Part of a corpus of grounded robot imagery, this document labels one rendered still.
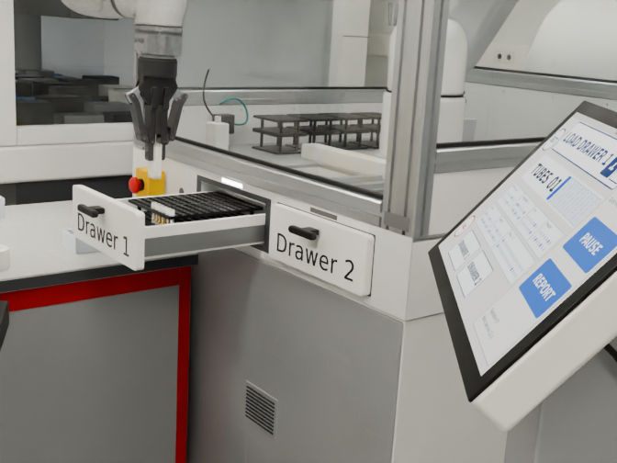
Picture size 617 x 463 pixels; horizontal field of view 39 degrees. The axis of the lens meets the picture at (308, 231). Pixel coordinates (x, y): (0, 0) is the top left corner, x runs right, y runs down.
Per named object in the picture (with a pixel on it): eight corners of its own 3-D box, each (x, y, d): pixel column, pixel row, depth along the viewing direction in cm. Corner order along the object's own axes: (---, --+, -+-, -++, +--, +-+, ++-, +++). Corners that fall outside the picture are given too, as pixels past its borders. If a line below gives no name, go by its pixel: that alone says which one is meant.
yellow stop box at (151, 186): (146, 202, 207) (146, 173, 205) (132, 196, 212) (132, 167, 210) (164, 200, 210) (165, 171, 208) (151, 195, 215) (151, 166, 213)
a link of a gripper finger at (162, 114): (154, 85, 170) (161, 85, 171) (153, 142, 173) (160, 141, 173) (163, 87, 167) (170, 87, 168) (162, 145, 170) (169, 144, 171)
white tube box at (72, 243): (75, 254, 188) (75, 237, 187) (61, 244, 195) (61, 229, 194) (128, 248, 196) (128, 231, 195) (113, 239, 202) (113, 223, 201)
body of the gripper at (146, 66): (168, 55, 172) (166, 102, 174) (129, 53, 167) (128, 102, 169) (186, 58, 166) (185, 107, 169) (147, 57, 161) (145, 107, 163)
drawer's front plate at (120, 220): (136, 271, 159) (136, 213, 156) (72, 235, 181) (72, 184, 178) (144, 270, 160) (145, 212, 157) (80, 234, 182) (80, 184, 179)
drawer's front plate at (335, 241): (363, 297, 152) (367, 236, 149) (268, 256, 174) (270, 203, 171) (370, 296, 153) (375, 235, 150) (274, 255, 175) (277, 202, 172)
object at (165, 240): (140, 260, 161) (140, 228, 159) (84, 230, 180) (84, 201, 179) (310, 237, 185) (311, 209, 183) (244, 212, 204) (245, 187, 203)
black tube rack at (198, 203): (168, 248, 169) (169, 216, 167) (128, 229, 182) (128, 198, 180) (262, 236, 182) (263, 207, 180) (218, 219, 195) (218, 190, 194)
